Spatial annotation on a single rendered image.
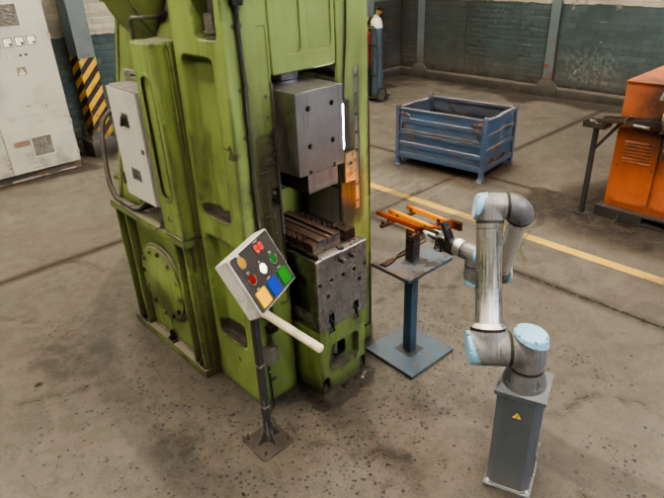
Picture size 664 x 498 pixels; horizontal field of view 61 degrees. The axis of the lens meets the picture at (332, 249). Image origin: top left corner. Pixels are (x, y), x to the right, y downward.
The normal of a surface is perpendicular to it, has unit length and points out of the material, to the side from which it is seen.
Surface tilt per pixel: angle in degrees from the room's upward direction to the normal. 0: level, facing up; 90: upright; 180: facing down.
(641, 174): 92
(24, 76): 90
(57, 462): 0
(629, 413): 0
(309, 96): 90
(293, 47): 90
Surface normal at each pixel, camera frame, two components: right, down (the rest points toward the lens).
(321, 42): 0.69, 0.32
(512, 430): -0.45, 0.43
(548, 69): -0.73, 0.34
